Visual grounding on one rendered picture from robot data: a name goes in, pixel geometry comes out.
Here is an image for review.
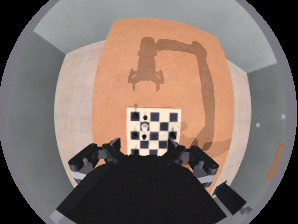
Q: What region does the chessboard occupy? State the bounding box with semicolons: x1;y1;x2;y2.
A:
127;108;181;156

